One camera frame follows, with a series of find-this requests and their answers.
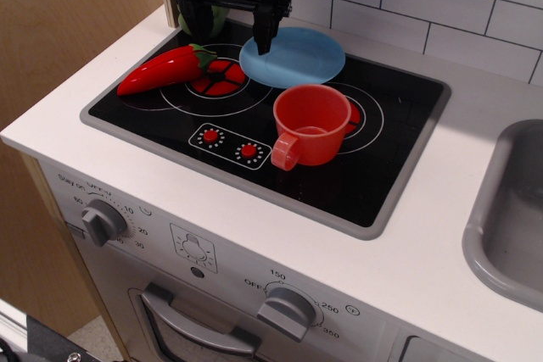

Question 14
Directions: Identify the red right stove button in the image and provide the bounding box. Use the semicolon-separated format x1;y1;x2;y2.
240;144;258;159

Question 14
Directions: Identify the grey timer knob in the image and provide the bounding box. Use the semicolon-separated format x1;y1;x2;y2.
81;199;127;247

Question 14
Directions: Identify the red toy chili pepper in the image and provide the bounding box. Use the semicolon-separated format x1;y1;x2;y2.
117;43;217;96

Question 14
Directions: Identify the blue plastic plate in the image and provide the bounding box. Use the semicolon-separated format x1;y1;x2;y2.
239;27;346;89

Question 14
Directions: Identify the grey temperature knob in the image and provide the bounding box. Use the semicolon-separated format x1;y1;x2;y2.
256;286;317;343

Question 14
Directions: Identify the red plastic cup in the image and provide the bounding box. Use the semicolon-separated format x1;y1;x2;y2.
271;85;351;171

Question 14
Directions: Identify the red left stove button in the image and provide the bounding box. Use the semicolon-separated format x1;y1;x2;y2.
202;129;219;144

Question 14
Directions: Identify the black toy stove top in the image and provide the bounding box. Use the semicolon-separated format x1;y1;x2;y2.
81;22;451;240

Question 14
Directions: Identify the grey oven door handle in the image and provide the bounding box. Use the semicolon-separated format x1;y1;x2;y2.
141;283;261;358

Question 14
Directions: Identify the red stove button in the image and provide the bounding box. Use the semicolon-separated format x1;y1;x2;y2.
240;144;258;159
202;129;219;144

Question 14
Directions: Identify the grey toy sink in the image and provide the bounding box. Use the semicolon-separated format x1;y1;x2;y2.
462;120;542;311

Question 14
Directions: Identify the black equipment with cable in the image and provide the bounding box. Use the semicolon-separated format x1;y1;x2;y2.
1;315;99;362

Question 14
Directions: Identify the green toy bell pepper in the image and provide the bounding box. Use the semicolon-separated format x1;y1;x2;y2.
177;5;230;38

